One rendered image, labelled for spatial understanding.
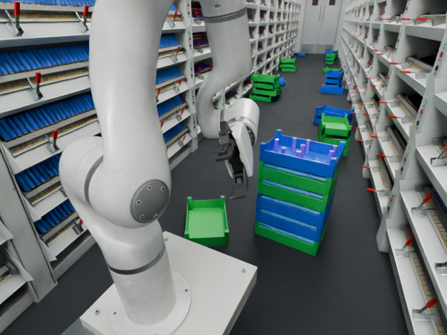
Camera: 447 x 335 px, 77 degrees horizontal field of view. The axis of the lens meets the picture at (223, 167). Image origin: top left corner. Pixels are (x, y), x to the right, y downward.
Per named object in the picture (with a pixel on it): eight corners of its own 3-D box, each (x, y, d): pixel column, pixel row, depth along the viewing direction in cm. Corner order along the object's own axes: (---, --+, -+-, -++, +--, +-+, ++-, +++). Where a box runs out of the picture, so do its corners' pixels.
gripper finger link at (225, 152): (231, 127, 54) (226, 143, 49) (235, 141, 56) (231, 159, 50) (215, 131, 55) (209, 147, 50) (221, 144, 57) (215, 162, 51)
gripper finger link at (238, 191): (247, 175, 60) (244, 194, 54) (251, 186, 61) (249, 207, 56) (233, 177, 61) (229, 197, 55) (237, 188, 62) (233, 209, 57)
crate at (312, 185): (257, 177, 122) (259, 161, 118) (275, 159, 138) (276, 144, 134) (328, 196, 109) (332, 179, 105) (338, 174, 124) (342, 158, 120)
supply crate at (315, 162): (259, 161, 118) (260, 143, 115) (276, 144, 134) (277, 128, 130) (332, 179, 105) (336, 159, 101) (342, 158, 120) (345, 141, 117)
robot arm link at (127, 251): (127, 286, 51) (88, 177, 38) (80, 240, 61) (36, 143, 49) (177, 246, 58) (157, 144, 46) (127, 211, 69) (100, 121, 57)
